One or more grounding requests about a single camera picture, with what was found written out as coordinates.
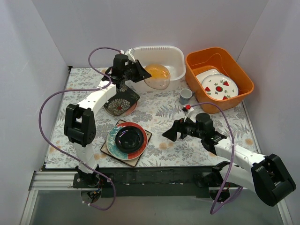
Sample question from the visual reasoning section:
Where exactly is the white plate in orange bin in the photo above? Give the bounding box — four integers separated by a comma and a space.
196, 69, 221, 84

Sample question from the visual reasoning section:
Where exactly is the black floral square plate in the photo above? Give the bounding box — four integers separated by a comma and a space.
104, 84, 140, 116

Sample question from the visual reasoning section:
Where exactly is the small grey white cup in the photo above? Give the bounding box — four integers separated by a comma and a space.
179, 89, 194, 105

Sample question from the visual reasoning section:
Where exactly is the floral patterned table mat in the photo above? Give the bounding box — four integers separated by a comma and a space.
45, 68, 260, 169

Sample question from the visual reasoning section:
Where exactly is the yellow dotted scalloped plate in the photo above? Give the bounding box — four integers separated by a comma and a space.
145, 64, 171, 79

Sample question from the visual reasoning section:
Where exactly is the red and teal round plate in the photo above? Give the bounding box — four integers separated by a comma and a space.
106, 122, 148, 160

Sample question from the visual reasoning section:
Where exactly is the orange plastic bin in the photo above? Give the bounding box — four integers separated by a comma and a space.
185, 47, 255, 110

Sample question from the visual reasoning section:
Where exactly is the white plastic bin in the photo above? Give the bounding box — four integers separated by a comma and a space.
126, 45, 186, 93

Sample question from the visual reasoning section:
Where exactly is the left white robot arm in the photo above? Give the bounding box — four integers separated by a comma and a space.
64, 53, 151, 188

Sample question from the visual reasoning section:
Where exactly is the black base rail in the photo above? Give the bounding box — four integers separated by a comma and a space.
30, 165, 282, 197

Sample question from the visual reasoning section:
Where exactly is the watermelon pattern round plate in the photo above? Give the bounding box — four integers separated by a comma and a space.
202, 75, 239, 100

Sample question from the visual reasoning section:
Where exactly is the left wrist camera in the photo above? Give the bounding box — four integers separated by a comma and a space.
124, 48, 135, 63

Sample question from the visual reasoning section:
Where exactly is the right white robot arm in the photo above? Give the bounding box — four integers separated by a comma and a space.
163, 113, 296, 206

